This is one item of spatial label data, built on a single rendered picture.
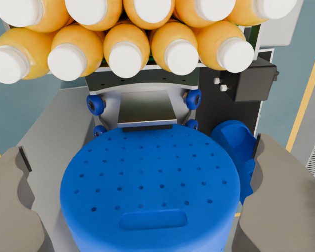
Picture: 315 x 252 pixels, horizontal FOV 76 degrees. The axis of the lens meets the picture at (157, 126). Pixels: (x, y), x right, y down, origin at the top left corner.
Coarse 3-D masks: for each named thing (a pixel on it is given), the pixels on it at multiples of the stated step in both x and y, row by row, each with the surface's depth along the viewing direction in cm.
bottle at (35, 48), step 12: (0, 36) 26; (12, 36) 25; (24, 36) 26; (36, 36) 27; (48, 36) 29; (12, 48) 24; (24, 48) 25; (36, 48) 26; (48, 48) 28; (24, 60) 25; (36, 60) 26; (36, 72) 27
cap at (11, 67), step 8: (0, 48) 23; (0, 56) 22; (8, 56) 23; (16, 56) 23; (0, 64) 23; (8, 64) 23; (16, 64) 23; (24, 64) 24; (0, 72) 23; (8, 72) 24; (16, 72) 24; (24, 72) 25; (0, 80) 24; (8, 80) 24; (16, 80) 24
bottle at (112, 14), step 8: (112, 0) 24; (120, 0) 26; (112, 8) 24; (120, 8) 26; (104, 16) 23; (112, 16) 25; (120, 16) 34; (80, 24) 25; (96, 24) 24; (104, 24) 25; (112, 24) 26
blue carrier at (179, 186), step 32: (192, 128) 43; (96, 160) 35; (128, 160) 34; (160, 160) 34; (192, 160) 34; (224, 160) 34; (64, 192) 29; (96, 192) 29; (128, 192) 29; (160, 192) 29; (192, 192) 29; (224, 192) 29; (96, 224) 25; (128, 224) 25; (160, 224) 25; (192, 224) 25; (224, 224) 25
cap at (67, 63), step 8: (56, 48) 23; (64, 48) 23; (72, 48) 24; (48, 56) 23; (56, 56) 23; (64, 56) 23; (72, 56) 23; (80, 56) 24; (48, 64) 23; (56, 64) 24; (64, 64) 24; (72, 64) 24; (80, 64) 24; (56, 72) 24; (64, 72) 24; (72, 72) 24; (80, 72) 24
